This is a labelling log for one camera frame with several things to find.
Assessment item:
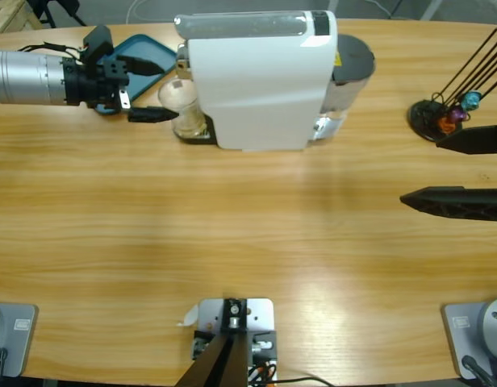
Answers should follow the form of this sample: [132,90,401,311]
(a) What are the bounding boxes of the clear glass cup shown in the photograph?
[157,78,207,140]

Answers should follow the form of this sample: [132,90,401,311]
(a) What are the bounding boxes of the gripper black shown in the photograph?
[76,57,180,125]

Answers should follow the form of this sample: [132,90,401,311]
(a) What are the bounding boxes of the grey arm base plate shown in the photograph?
[441,297,497,381]
[0,302,39,379]

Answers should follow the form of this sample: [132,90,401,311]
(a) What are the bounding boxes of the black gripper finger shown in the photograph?
[399,185,497,228]
[436,123,497,156]

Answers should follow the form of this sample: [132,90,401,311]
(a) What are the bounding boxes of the white capsule coffee machine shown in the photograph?
[173,10,339,154]

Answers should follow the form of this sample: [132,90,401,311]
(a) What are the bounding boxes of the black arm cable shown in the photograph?
[17,40,88,56]

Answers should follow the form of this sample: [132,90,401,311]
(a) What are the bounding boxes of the black capsule holder with rods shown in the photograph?
[407,26,497,144]

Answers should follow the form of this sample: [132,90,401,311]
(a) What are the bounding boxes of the black stand legs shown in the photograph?
[30,0,88,28]

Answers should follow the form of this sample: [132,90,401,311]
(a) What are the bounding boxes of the white cable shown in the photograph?
[125,0,161,23]

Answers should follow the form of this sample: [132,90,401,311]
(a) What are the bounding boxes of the blue coffee capsule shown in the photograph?
[461,90,482,110]

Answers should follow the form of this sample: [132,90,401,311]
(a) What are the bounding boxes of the grey metal frame leg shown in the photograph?
[418,0,445,21]

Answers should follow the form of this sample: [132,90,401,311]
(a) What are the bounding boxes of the teal plastic tray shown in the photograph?
[93,34,178,118]

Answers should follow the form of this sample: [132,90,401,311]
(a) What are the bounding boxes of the drip tray with metal grate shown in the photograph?
[173,114,217,145]

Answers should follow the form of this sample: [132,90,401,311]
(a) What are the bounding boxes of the white paper tag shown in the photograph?
[175,304,200,327]

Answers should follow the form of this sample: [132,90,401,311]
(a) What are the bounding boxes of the water tank with dark lid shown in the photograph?
[312,34,377,142]

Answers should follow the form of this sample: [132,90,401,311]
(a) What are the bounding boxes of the white mount block dark post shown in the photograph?
[176,297,278,387]

